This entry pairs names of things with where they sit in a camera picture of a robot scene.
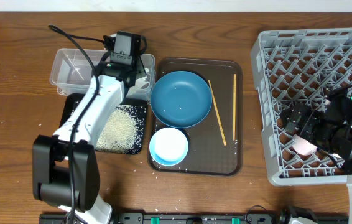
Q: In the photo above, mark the clear plastic waste bin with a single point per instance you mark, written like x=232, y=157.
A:
x=71, y=73

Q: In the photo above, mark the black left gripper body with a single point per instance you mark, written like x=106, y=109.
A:
x=138, y=68

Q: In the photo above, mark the pale pink cup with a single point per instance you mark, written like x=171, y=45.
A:
x=302, y=146

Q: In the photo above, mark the pile of rice grains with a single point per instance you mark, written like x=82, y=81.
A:
x=124, y=131

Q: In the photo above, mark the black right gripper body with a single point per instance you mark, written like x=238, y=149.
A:
x=326, y=134

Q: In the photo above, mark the grey dishwasher rack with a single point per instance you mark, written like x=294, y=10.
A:
x=298, y=66

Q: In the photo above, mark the wooden chopstick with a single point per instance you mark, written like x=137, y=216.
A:
x=217, y=114
x=234, y=105

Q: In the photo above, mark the brown serving tray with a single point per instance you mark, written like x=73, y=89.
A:
x=206, y=153

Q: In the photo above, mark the dark blue bowl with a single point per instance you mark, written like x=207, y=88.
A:
x=181, y=99

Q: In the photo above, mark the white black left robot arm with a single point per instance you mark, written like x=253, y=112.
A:
x=64, y=167

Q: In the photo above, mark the light blue small bowl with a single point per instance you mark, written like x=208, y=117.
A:
x=168, y=146

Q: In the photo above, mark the black food waste tray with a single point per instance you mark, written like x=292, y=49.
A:
x=73, y=101

